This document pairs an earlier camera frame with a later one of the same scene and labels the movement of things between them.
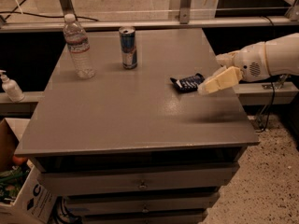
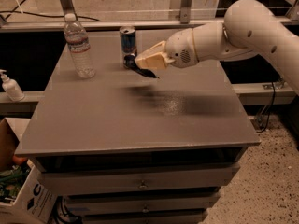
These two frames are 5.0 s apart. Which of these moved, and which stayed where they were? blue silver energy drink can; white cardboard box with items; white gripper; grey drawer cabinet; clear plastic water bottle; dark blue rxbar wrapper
Moved: white gripper; dark blue rxbar wrapper
Stayed: blue silver energy drink can; grey drawer cabinet; white cardboard box with items; clear plastic water bottle
